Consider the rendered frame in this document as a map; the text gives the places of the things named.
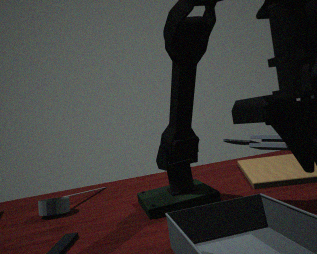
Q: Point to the light brown wooden board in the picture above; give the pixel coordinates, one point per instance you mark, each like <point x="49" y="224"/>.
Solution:
<point x="274" y="171"/>

